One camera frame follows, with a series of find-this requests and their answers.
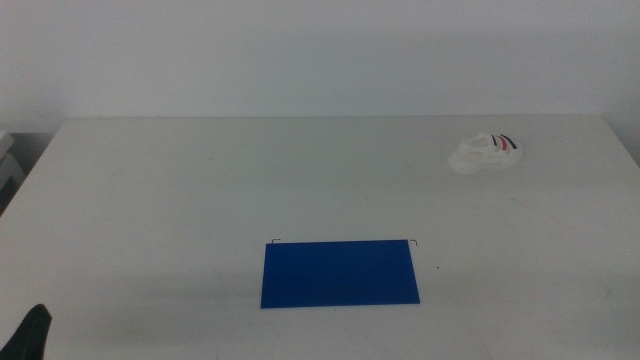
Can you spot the blue rectangular mat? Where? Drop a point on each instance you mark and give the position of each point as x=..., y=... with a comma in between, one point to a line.
x=340, y=274

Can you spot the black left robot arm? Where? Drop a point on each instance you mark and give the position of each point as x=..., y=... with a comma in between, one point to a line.
x=29, y=336

